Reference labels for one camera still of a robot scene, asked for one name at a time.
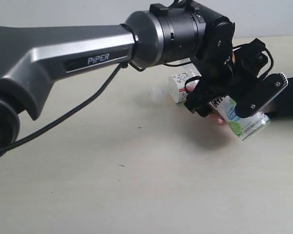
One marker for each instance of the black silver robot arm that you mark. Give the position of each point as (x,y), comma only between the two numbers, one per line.
(32,59)

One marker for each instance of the square bottle floral label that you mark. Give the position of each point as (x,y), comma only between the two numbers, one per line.
(175,89)

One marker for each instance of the person's open hand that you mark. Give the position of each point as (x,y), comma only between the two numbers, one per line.
(217,117)

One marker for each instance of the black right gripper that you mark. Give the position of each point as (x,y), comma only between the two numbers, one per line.
(240,72)

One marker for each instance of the clear bottle green lime label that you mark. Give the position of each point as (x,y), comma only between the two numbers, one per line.
(243,128)

